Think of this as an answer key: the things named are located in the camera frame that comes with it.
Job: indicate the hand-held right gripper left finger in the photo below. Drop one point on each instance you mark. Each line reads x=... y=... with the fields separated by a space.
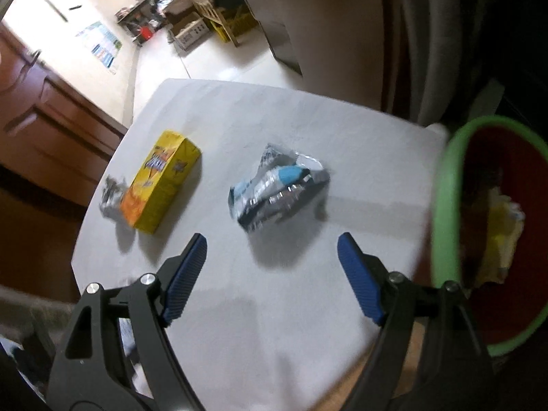
x=186 y=278

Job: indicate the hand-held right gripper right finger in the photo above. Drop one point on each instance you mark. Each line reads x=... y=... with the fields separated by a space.
x=359 y=278

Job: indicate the blue white plastic wrapper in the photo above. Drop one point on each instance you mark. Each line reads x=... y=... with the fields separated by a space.
x=278 y=188

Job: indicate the red bin with green rim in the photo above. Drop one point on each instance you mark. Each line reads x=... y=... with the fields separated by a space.
x=445 y=188

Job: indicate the yellow cardboard box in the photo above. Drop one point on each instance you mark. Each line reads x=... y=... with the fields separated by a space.
x=160 y=180

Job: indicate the crumpled silver foil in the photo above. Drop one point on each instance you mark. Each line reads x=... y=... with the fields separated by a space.
x=112 y=197

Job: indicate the yellow crumpled wrapper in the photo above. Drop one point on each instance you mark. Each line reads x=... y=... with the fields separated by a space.
x=505 y=231

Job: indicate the large cardboard box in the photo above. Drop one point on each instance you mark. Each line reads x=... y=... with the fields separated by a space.
x=190 y=32

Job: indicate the brown door with white latch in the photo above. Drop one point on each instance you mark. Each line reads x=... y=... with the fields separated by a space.
x=342 y=30

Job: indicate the red bucket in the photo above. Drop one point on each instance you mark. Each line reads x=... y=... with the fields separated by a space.
x=147 y=32

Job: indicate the yellow plastic crate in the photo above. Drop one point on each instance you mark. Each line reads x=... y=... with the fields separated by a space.
x=239 y=23

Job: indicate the dark desk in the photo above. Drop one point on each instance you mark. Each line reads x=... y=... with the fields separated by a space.
x=132 y=15

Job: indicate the wooden chair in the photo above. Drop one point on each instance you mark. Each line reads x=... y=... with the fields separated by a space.
x=205 y=4

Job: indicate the wall poster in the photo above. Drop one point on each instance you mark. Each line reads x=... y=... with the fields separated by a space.
x=100 y=45

